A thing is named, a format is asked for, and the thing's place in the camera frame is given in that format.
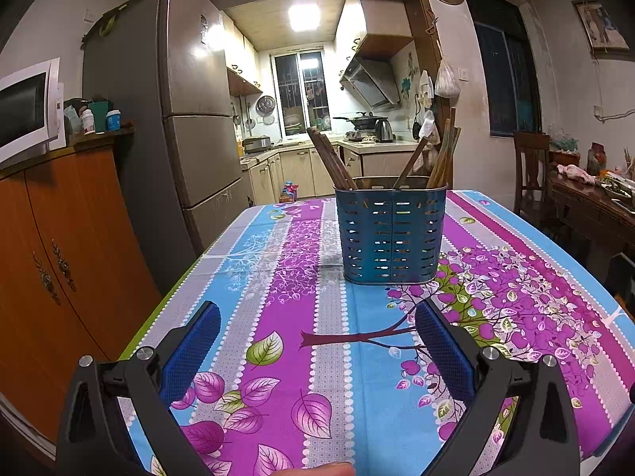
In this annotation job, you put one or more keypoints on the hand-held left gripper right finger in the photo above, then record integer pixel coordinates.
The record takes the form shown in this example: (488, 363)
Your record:
(446, 352)

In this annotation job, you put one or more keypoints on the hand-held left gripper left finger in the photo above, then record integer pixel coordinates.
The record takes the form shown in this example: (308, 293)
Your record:
(191, 352)

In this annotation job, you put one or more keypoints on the blue perforated utensil holder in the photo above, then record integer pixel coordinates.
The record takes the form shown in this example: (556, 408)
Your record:
(392, 233)

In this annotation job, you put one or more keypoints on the person's left hand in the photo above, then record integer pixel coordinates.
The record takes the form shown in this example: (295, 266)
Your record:
(317, 470)

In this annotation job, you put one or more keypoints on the floral striped tablecloth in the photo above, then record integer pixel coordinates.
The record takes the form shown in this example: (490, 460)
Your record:
(307, 307)

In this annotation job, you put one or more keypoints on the orange wooden cabinet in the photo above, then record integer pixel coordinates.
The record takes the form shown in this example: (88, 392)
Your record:
(64, 258)

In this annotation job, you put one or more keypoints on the small colourful toy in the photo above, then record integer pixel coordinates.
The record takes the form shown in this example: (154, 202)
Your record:
(289, 193)

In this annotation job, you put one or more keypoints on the dark wooden chair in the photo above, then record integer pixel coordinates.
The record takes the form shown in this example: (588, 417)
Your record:
(531, 173)

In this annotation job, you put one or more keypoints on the dark wooden dining table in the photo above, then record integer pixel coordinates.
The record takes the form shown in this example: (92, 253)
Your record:
(590, 213)

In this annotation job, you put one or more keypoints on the beige kitchen base cabinets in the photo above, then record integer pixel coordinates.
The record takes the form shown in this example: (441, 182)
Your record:
(292, 173)

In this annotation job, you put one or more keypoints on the rice cooker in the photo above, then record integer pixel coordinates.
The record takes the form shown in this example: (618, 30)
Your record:
(257, 145)

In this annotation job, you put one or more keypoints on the grey refrigerator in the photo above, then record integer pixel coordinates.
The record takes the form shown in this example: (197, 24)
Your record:
(198, 134)

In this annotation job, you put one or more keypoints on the pink cloth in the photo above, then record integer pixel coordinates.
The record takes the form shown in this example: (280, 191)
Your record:
(575, 174)

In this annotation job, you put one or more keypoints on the hanging cloth bags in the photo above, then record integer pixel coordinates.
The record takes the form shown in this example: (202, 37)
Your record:
(425, 129)

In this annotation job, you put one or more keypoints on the steel kettle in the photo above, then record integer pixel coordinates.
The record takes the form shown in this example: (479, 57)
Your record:
(384, 131)

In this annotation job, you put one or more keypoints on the plate of greens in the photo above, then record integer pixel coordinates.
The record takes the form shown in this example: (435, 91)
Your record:
(617, 182)

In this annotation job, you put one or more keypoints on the blue label jar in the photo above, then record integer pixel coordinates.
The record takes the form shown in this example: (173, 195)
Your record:
(113, 121)

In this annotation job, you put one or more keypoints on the glass jar red lid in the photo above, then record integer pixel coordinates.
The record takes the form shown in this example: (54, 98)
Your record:
(596, 158)

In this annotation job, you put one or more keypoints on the black wok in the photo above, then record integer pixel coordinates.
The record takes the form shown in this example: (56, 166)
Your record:
(359, 121)

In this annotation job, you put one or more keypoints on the round metal colander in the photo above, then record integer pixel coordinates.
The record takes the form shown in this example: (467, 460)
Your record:
(266, 105)

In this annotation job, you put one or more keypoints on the cup of sticks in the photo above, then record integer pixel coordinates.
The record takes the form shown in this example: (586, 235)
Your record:
(629, 163)

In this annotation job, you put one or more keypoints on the white plastic bag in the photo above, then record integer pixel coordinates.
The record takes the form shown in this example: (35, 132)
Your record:
(447, 82)

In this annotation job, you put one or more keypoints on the barred kitchen window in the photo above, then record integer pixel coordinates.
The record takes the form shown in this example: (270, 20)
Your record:
(300, 94)

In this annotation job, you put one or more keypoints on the white microwave oven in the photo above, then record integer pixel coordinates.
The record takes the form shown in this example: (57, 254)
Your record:
(22, 114)

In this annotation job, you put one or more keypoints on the dark room window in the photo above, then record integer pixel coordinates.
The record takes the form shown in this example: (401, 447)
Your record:
(503, 64)

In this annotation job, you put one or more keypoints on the yellow green cloth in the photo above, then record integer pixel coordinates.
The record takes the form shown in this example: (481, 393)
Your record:
(116, 12)

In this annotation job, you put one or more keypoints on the kitchen ceiling light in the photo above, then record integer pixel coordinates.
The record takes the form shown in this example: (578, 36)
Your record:
(303, 18)

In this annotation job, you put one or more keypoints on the framed wall picture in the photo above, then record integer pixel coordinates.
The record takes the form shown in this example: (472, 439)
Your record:
(601, 27)

